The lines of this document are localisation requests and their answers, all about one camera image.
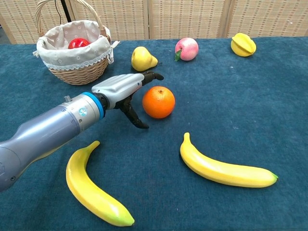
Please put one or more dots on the black tripod stand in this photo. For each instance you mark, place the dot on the black tripod stand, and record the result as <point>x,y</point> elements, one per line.
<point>66,12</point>

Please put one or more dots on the yellow pear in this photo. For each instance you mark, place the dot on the yellow pear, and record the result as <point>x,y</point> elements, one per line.
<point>142,60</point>

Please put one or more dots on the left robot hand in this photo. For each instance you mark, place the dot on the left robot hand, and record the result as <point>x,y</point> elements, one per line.
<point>118,89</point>

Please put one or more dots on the yellow starfruit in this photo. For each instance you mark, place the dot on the yellow starfruit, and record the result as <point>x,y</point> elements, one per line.
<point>243,45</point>

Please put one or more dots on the pink peach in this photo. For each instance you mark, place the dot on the pink peach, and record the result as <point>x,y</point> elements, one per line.
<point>187,49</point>

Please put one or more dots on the yellow plastic banana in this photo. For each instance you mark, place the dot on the yellow plastic banana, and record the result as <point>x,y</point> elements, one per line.
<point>216,170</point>
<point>91,192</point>

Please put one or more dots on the bright red speckled apple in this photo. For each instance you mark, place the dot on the bright red speckled apple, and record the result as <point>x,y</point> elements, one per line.
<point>78,43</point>

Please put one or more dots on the blue table mat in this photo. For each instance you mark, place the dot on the blue table mat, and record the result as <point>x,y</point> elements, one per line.
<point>216,96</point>

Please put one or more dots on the wicker basket with white liner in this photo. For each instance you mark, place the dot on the wicker basket with white liner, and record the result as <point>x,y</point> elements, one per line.
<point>72,72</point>

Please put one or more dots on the orange fruit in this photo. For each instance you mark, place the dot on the orange fruit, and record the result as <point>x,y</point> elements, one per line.
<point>158,102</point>

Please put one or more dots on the bamboo folding screen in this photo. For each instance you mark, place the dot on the bamboo folding screen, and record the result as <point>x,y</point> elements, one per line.
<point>183,16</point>

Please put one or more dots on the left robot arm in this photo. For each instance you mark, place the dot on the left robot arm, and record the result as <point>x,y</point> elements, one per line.
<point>48,130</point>

